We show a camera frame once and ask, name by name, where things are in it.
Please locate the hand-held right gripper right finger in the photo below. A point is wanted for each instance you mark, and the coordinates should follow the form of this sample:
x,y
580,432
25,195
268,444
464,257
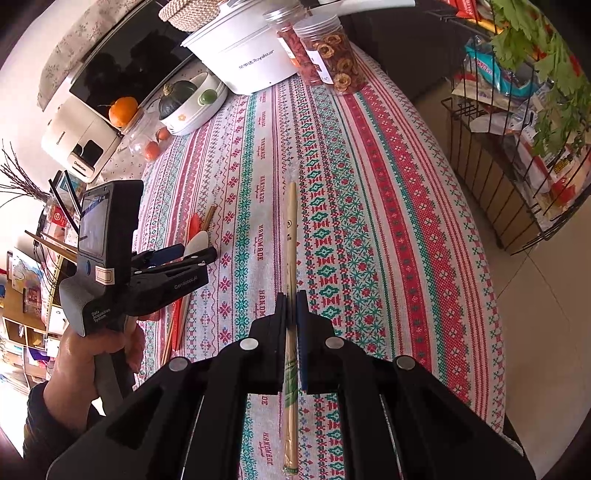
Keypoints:
x,y
302,341

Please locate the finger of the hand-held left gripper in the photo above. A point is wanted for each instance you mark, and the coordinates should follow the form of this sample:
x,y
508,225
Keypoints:
x,y
171,251
198,259

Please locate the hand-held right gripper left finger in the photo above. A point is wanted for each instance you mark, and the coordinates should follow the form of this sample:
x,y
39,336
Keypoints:
x,y
277,350

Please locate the white plastic spoon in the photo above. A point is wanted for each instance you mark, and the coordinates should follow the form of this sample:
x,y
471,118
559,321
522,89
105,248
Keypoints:
x,y
198,242

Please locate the pile of wooden chopsticks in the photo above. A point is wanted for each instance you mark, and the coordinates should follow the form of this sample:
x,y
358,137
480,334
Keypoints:
x,y
171,337

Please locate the light bamboo chopstick green print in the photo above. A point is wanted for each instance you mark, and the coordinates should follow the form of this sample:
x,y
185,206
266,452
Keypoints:
x,y
291,240

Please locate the black chopstick with gold band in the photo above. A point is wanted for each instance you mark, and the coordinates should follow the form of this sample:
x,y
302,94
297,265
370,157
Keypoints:
x,y
62,205
73,194

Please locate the person's left forearm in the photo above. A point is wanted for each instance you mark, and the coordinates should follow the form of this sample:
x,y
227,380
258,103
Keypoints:
x,y
46,429

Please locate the person's left hand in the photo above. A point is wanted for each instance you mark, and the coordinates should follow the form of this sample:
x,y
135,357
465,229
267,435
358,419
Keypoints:
x,y
78,360

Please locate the wooden shelf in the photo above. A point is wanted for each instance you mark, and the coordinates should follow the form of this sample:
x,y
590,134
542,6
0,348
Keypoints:
x,y
27,332

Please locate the floral side table cloth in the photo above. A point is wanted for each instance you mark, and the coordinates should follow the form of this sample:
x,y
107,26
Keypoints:
x,y
124,166

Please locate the glass jar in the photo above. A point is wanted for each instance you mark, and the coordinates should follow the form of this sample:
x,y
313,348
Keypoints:
x,y
138,138

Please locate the white bowl with squash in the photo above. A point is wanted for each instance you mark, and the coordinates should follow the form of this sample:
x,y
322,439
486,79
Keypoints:
x,y
194,117

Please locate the dried branches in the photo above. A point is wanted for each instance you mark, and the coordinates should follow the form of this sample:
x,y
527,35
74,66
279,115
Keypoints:
x,y
18,184

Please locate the large orange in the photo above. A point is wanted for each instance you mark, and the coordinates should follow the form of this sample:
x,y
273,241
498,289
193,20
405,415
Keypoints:
x,y
122,110

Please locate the dark green pumpkin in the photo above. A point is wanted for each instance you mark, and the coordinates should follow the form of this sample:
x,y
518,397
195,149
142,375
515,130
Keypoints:
x,y
173,99

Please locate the white air fryer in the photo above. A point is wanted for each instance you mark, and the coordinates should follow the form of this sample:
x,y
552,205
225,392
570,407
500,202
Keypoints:
x,y
74,134

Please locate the black door microwave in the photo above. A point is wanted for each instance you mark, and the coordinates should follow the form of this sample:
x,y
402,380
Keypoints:
x,y
120,60

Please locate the white electric pot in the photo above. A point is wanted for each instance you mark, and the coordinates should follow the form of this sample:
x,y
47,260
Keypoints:
x,y
249,50

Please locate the floral cloth cover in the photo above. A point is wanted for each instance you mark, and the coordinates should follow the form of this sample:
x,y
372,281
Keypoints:
x,y
69,46

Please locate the jar of red dried fruit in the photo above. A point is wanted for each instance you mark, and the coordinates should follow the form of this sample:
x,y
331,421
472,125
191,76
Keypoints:
x,y
295,46

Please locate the woven basket with lid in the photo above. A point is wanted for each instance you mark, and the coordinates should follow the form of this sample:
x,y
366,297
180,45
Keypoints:
x,y
184,14

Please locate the jar of dried apple rings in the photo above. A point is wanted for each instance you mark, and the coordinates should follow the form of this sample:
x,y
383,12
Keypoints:
x,y
337,60

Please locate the grey refrigerator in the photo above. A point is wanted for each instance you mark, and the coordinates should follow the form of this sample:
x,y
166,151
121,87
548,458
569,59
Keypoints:
x,y
406,55

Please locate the blue snack packet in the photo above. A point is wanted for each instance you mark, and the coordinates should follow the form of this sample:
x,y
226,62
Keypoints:
x,y
489,69

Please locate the red snack packet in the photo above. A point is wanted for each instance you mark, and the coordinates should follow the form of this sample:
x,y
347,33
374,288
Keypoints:
x,y
466,7

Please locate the leafy green vegetables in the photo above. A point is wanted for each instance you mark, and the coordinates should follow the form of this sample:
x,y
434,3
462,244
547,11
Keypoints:
x,y
517,23

